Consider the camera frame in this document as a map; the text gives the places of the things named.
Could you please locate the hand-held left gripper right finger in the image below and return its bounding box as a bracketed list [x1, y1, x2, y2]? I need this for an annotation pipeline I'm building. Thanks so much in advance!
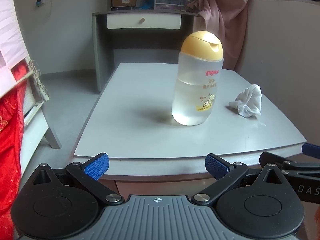
[191, 153, 287, 205]

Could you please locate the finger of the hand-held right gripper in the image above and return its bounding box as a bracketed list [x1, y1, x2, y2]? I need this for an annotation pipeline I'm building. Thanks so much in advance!
[259, 152, 320, 177]
[302, 143, 320, 157]

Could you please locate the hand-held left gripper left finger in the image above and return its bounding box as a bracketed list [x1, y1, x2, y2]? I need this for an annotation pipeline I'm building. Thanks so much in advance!
[32, 152, 125, 205]

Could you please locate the white cloth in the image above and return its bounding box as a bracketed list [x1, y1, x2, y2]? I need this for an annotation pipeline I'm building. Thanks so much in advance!
[228, 84, 262, 118]

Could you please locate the clear bottle with yellow cap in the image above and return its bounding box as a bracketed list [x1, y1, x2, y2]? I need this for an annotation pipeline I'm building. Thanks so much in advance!
[172, 31, 224, 126]

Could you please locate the red embroidered cloth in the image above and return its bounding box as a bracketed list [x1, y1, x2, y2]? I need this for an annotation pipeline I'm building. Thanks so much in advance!
[0, 62, 28, 240]

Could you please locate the white perforated strip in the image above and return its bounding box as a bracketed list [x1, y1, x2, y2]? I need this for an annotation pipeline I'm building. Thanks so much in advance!
[29, 60, 50, 102]

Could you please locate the grey desk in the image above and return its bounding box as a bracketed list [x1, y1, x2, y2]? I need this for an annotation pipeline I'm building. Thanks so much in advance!
[92, 10, 200, 93]

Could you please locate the pink curtain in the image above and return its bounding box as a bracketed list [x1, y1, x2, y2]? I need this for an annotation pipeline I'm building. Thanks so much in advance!
[186, 0, 255, 69]

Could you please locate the pale pink bedsheet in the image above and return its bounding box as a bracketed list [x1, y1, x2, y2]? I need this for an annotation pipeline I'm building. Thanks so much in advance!
[0, 2, 28, 95]

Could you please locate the white desk drawer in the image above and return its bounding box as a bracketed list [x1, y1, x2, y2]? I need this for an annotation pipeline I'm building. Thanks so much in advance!
[107, 14, 182, 30]

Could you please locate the white bed frame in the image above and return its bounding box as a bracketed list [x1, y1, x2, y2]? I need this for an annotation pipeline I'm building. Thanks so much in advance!
[21, 57, 62, 148]

